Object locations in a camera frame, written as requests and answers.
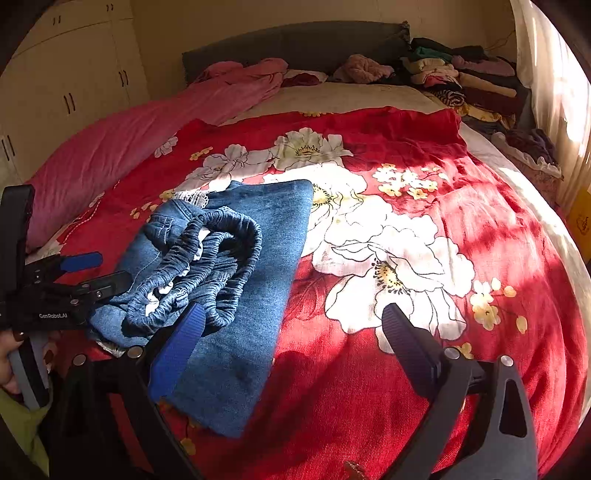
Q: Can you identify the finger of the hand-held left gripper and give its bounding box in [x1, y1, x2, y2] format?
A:
[76, 271, 133, 303]
[56, 251, 103, 278]

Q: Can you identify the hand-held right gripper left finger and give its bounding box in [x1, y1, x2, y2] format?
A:
[46, 302, 206, 480]

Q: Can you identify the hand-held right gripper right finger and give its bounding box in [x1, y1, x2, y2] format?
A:
[381, 304, 539, 480]

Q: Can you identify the blue denim pants lace trim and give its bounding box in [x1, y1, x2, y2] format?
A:
[88, 179, 315, 439]

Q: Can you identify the person's left forearm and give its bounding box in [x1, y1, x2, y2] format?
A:
[0, 388, 51, 476]

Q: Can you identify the person's left hand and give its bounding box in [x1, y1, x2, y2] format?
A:
[0, 330, 26, 394]

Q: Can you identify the pink quilt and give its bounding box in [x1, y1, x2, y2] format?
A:
[25, 58, 289, 250]

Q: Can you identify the red floral blanket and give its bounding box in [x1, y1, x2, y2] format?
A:
[28, 106, 589, 480]

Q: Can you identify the cream wardrobe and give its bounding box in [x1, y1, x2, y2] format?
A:
[0, 0, 151, 185]

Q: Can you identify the beige bed sheet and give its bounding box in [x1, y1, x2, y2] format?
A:
[222, 83, 591, 296]

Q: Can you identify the yellow bag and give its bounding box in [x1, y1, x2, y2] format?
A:
[566, 185, 591, 241]

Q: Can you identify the floral bag of clothes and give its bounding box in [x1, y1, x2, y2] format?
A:
[492, 127, 564, 185]

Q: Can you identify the pile of folded clothes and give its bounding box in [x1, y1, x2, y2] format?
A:
[399, 37, 532, 121]

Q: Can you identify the dark red garment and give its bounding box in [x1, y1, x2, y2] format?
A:
[281, 71, 321, 88]

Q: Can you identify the pink fuzzy garment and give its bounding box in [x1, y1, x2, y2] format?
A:
[332, 54, 395, 85]

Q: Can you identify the grey headboard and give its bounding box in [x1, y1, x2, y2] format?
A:
[181, 21, 411, 86]

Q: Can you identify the cream curtain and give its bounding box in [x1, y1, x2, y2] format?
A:
[510, 0, 591, 208]

